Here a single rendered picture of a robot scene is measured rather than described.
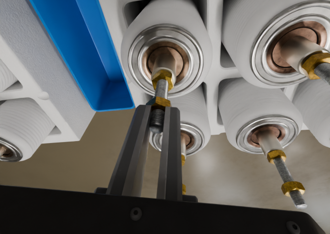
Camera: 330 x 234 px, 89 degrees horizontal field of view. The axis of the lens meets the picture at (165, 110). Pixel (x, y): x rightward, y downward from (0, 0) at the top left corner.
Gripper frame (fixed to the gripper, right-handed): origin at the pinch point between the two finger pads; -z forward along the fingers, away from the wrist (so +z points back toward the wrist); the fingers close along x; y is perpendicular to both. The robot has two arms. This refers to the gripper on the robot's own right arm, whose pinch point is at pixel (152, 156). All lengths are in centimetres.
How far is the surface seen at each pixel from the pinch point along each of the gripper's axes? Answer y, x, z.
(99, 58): 11.5, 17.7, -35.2
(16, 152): 18.2, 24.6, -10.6
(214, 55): 1.5, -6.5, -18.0
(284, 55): -2.0, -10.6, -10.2
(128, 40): -2.0, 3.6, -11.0
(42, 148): 55, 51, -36
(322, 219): 104, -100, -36
